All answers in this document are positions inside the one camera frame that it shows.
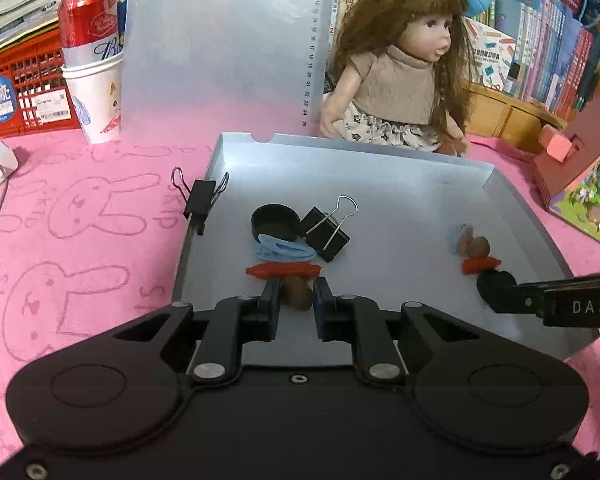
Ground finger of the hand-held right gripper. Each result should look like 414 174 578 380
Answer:
476 270 547 316

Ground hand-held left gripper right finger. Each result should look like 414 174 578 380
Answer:
312 277 482 387

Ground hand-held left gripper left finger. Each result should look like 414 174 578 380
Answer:
112 277 282 386

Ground red hair clip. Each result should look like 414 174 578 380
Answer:
245 261 323 280
462 256 503 276

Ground blue hair clip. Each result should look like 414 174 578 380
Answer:
255 234 316 263

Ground black binder clip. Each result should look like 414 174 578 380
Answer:
298 195 358 263
171 166 230 236

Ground small brown toys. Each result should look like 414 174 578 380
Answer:
451 224 476 256

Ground black round cap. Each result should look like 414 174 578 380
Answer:
251 203 301 243

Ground grey shallow tray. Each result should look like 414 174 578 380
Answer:
171 132 600 368

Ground pink cardboard house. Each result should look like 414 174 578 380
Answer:
530 67 600 261

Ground wooden box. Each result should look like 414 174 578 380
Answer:
462 82 568 156

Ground pink rabbit-print blanket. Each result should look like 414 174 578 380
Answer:
0 125 600 471

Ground brown-haired doll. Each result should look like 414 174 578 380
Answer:
320 0 473 158

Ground translucent plastic sheet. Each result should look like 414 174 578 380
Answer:
120 0 338 151

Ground row of colourful books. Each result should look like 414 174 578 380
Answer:
465 0 600 121

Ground white paper cup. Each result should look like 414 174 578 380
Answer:
61 52 126 145

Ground red plastic basket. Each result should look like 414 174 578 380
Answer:
0 27 88 141

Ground red drink can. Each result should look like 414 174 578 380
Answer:
57 0 126 67

